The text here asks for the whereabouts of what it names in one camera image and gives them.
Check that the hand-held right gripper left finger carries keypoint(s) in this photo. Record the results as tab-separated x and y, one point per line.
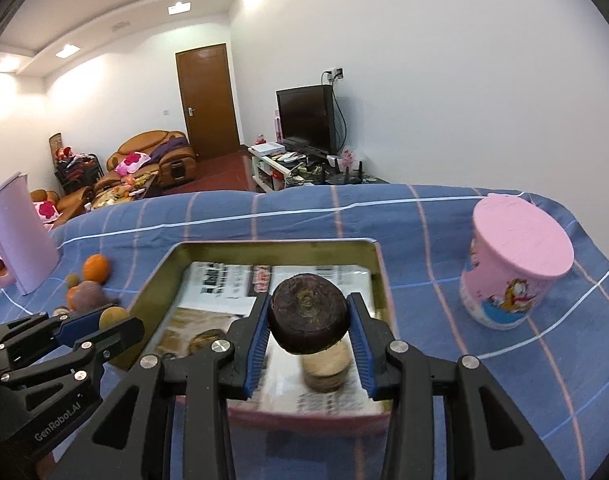
257	340

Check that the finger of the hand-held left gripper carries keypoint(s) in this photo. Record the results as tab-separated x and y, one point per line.
119	332
79	326

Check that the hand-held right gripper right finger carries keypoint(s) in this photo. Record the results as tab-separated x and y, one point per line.
360	340

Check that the purple passion fruit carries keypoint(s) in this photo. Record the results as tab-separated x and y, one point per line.
93	296

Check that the dark brown round fruit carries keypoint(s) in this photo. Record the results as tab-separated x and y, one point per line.
309	310

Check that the pink tin box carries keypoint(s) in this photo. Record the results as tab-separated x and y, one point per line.
284	251

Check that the pale-topped brown fruit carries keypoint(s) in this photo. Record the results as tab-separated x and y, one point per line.
327	372

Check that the newspaper sheet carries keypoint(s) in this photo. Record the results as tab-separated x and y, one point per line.
224	285

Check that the blue checked cloth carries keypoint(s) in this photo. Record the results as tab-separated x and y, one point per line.
434	385

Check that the pink pitcher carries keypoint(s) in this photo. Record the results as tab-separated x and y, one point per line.
19	230

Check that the pink flower cushion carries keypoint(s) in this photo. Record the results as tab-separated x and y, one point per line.
129	160
44	208

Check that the brown leather armchair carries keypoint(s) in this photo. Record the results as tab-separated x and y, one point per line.
77	200

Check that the cluttered coffee table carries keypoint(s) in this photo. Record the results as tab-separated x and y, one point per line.
119	192

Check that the rack with clothes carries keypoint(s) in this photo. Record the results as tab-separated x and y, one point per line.
77	167

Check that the black router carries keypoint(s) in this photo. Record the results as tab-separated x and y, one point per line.
344	175

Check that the white television stand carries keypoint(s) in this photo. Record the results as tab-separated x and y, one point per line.
264	167

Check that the brown leather sofa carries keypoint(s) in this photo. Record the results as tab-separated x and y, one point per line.
174	167

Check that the pink flower bag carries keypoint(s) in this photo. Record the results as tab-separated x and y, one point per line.
350	157

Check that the pink cartoon cup with lid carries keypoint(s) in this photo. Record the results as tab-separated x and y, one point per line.
514	240

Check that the white flat box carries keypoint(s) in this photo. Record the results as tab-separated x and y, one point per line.
267	149

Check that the purple blanket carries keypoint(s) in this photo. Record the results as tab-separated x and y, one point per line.
169	147

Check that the tall pink box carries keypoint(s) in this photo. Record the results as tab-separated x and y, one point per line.
277	125

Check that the black television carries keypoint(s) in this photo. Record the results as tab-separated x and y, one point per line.
304	115

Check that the brown wooden door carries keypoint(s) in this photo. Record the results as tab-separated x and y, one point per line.
207	100

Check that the square ceiling light panel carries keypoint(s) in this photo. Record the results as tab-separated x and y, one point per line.
67	51
179	8

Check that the ceiling air vent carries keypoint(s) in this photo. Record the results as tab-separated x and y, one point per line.
119	25

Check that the wall power outlet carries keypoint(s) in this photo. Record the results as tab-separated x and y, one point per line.
338	74

